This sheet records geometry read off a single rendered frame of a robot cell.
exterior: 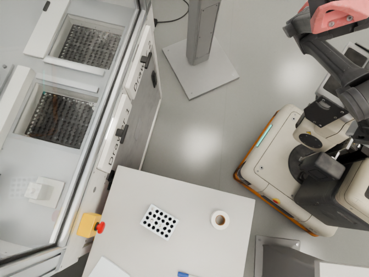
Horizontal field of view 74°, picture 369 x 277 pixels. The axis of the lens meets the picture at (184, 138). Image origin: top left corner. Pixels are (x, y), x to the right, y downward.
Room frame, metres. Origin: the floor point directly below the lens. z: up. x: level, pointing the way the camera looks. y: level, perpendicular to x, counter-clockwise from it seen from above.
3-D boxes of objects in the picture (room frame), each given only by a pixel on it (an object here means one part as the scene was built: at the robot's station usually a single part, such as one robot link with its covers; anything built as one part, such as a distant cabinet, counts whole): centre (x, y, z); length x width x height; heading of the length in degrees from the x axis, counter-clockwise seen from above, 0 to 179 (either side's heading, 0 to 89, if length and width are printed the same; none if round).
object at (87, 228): (-0.10, 0.29, 0.88); 0.07 x 0.05 x 0.07; 172
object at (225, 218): (-0.04, -0.17, 0.78); 0.07 x 0.07 x 0.04
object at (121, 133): (0.23, 0.23, 0.91); 0.07 x 0.04 x 0.01; 172
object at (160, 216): (-0.07, 0.06, 0.78); 0.12 x 0.08 x 0.04; 66
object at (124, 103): (0.23, 0.26, 0.87); 0.29 x 0.02 x 0.11; 172
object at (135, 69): (0.54, 0.22, 0.87); 0.29 x 0.02 x 0.11; 172
